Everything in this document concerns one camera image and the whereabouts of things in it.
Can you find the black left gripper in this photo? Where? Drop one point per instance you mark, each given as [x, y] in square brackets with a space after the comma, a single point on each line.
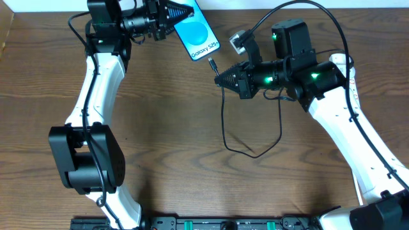
[160, 20]

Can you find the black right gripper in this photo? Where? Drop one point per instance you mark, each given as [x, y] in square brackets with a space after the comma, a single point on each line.
[246, 82]

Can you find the blue-screen Galaxy smartphone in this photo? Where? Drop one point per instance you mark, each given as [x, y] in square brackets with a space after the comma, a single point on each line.
[196, 34]

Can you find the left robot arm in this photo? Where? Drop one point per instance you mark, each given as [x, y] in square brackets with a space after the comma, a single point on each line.
[87, 155]

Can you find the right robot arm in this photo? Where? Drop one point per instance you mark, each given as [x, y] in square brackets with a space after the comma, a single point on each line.
[322, 89]

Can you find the white charger plug adapter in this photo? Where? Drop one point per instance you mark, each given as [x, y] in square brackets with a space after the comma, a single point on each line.
[339, 60]

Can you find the white power strip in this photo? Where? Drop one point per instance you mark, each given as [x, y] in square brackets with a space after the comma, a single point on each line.
[354, 96]

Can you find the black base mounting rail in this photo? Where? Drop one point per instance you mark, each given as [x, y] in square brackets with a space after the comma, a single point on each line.
[179, 223]

